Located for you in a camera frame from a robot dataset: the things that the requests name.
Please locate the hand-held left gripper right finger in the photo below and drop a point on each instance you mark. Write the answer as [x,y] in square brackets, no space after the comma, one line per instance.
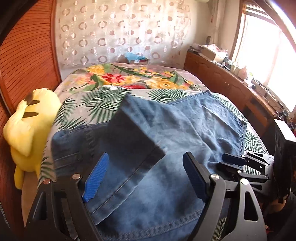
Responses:
[194,176]

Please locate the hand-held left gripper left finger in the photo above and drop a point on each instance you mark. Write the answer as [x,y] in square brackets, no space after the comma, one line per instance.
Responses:
[97,176]

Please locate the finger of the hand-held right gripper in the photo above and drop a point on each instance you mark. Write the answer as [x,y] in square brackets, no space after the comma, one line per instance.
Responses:
[252,178]
[233,159]

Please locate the blue denim pants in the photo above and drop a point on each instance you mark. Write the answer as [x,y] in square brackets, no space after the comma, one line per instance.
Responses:
[185,122]

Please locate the long wooden cabinet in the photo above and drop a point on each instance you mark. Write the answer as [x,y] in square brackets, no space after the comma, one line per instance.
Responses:
[222,78]

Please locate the yellow plush toy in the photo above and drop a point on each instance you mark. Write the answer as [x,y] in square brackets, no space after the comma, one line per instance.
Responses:
[30,129]

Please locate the floral blanket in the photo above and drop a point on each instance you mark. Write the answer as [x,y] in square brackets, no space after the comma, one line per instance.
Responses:
[138,78]

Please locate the plain cardboard box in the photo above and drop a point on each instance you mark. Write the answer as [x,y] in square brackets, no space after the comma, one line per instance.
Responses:
[211,55]

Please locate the white plastic bag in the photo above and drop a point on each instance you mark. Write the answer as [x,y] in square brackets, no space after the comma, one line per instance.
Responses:
[212,48]

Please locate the wooden framed window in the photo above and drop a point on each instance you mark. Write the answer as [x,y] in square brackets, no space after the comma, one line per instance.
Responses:
[261,46]

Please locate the cardboard box with blue bag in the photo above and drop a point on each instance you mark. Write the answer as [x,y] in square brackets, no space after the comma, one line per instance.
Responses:
[136,59]

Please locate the wooden louvered wardrobe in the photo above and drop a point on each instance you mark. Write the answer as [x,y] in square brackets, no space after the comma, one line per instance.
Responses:
[23,58]

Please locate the patterned window curtain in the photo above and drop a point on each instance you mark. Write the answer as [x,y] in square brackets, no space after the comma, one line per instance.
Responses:
[215,18]

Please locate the circle-patterned sheer wall curtain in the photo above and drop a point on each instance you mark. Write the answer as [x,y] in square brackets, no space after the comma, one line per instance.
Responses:
[115,30]

